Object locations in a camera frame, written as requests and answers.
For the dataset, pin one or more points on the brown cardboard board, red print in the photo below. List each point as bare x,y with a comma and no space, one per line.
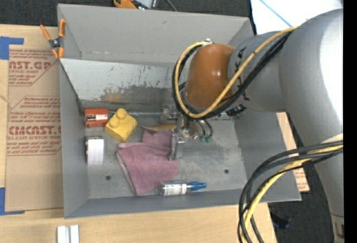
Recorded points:
33,175

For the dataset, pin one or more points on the yellow toy building block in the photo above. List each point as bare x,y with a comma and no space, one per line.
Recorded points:
120,126

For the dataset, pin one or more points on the tan flat piece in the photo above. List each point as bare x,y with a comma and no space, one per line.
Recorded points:
159,127

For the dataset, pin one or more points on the pink cloth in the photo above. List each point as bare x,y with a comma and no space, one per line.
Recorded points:
147,161

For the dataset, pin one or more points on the red flat box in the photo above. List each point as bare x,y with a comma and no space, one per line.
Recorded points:
96,117

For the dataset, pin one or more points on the grey metal bin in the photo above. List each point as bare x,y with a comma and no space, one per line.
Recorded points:
200,158

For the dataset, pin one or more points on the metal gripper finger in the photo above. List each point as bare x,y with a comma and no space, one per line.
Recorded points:
175,148
168,116

